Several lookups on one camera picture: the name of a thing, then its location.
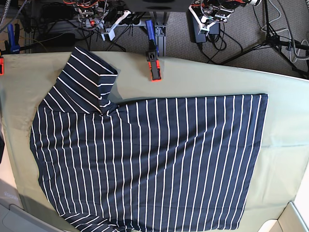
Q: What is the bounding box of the navy white striped T-shirt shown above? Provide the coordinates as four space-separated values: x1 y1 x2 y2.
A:
30 47 268 232

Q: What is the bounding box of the robot arm image left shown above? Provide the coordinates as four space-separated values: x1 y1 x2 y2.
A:
63 0 132 41

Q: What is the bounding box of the robot arm image right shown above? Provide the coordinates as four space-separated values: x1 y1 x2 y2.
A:
188 0 261 36

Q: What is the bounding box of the blue orange centre clamp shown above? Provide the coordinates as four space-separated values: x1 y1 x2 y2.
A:
145 20 162 82

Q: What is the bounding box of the black power adapter left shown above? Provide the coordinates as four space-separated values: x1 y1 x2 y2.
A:
186 11 206 44

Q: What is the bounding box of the black power adapter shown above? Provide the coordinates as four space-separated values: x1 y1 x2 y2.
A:
208 23 220 43
186 11 206 44

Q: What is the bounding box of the black power adapter right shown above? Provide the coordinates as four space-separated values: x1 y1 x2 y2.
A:
208 23 220 43

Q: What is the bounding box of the black box under table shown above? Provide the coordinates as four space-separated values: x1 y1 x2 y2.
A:
124 0 193 12

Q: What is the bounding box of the black tripod stand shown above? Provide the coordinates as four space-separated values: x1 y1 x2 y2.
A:
219 0 309 80

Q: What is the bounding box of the light green table cloth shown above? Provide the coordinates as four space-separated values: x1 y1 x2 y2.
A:
0 52 309 232

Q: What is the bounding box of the blue left clamp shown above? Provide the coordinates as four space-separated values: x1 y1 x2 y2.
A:
4 24 20 54

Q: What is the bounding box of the aluminium profile post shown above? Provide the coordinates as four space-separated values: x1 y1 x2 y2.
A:
150 12 170 57

